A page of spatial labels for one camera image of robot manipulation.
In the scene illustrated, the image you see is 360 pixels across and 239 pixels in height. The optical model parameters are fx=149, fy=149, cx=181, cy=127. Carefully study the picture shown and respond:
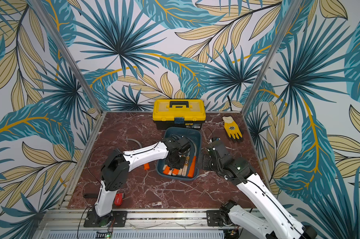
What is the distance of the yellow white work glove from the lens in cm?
105

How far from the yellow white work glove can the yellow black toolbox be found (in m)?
0.21

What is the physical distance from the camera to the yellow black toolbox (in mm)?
979
